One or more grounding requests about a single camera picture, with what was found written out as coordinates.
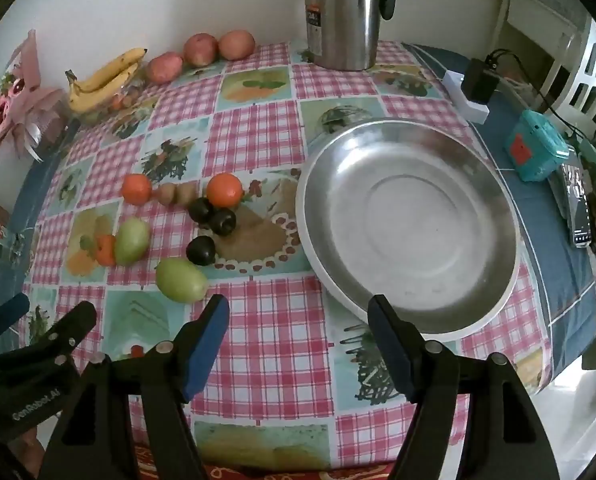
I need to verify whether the dark plum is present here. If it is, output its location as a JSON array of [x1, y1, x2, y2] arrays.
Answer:
[[186, 235, 217, 266], [210, 209, 237, 236], [187, 197, 215, 223]]

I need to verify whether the teal box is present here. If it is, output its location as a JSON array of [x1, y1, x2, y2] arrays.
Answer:
[[503, 109, 570, 183]]

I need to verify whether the white shelf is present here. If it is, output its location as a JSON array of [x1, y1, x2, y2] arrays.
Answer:
[[488, 0, 586, 76]]

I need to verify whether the white power strip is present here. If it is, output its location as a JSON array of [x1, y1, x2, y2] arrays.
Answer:
[[443, 70, 490, 125]]

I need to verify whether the black cable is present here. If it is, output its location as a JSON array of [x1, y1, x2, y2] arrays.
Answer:
[[485, 49, 596, 141]]

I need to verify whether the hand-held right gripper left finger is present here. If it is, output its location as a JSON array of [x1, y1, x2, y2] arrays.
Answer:
[[38, 294, 231, 480]]

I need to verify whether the orange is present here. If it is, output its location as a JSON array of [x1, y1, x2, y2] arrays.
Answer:
[[96, 234, 117, 267], [122, 174, 153, 206], [206, 173, 244, 209]]

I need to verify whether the teal long plastic item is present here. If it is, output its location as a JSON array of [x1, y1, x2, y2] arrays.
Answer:
[[573, 137, 596, 196]]

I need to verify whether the round metal basin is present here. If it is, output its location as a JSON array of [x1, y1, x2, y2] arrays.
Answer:
[[295, 118, 522, 336]]

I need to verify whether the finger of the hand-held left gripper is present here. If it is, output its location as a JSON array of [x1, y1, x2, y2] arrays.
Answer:
[[0, 292, 31, 342], [26, 301, 98, 362]]

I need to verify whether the blue cloth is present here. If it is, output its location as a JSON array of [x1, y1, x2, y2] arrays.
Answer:
[[0, 42, 596, 396]]

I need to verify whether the white plastic chair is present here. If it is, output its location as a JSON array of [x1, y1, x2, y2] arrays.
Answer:
[[553, 17, 596, 121]]

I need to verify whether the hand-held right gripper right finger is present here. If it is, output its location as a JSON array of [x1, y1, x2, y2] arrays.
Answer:
[[367, 294, 561, 480]]

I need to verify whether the pink checked tablecloth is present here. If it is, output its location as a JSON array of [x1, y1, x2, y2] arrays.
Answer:
[[22, 40, 554, 473]]

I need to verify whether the red patterned mat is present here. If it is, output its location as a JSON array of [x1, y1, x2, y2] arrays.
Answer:
[[128, 440, 403, 480]]

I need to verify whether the black smartphone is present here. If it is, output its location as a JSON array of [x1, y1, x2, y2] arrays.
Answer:
[[553, 162, 596, 248]]

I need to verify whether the pink flower bouquet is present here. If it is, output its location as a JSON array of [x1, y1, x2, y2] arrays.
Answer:
[[0, 30, 71, 163]]

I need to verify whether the green mango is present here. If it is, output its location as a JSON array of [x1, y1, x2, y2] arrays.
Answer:
[[156, 258, 209, 304], [114, 217, 152, 267]]

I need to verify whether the bunch of yellow bananas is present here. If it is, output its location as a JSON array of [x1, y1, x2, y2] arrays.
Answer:
[[65, 47, 148, 113]]

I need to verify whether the black power adapter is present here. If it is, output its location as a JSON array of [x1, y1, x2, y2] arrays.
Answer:
[[462, 59, 500, 106]]

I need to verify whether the stainless steel thermos jug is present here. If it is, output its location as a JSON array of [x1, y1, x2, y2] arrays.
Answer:
[[305, 0, 399, 72]]

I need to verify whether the red apple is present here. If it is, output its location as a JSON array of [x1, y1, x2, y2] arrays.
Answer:
[[145, 52, 185, 85], [219, 30, 256, 61], [183, 33, 219, 68]]

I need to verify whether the clear glass bowl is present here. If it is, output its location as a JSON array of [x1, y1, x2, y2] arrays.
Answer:
[[72, 80, 148, 127]]

